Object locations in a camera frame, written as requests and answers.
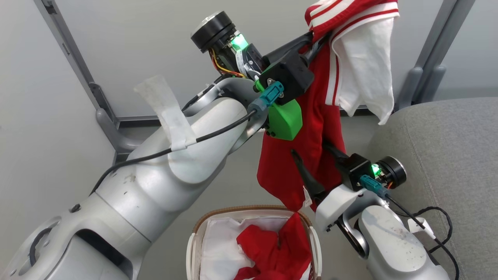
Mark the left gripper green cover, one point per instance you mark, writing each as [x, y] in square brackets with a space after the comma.
[218, 31]

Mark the red garment with white stripes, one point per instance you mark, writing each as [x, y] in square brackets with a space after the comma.
[311, 155]

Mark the grey partition bottom rail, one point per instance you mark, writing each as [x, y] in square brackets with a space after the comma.
[136, 119]

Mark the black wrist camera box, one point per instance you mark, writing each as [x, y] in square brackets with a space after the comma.
[356, 173]
[290, 77]

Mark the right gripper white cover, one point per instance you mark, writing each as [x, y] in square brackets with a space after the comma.
[336, 204]

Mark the grey fabric sofa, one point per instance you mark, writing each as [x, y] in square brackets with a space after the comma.
[459, 155]

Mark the small white tape tab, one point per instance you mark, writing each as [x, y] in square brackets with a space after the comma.
[418, 224]

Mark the white laundry basket brown rim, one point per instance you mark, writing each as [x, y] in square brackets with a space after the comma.
[192, 252]

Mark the white tape strip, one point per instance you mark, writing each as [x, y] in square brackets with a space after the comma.
[167, 112]

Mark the grey partition frame foot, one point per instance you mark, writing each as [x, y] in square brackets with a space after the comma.
[113, 136]

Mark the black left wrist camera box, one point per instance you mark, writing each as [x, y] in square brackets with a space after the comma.
[290, 77]

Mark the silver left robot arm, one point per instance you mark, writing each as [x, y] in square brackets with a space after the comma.
[136, 202]

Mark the white basket liner cloth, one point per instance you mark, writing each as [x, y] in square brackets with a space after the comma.
[218, 249]

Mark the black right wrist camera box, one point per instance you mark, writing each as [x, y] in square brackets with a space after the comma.
[356, 173]

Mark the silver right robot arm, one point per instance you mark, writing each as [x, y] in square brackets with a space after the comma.
[393, 245]

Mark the grey partition frame post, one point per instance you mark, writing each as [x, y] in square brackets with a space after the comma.
[58, 27]
[408, 89]
[433, 83]

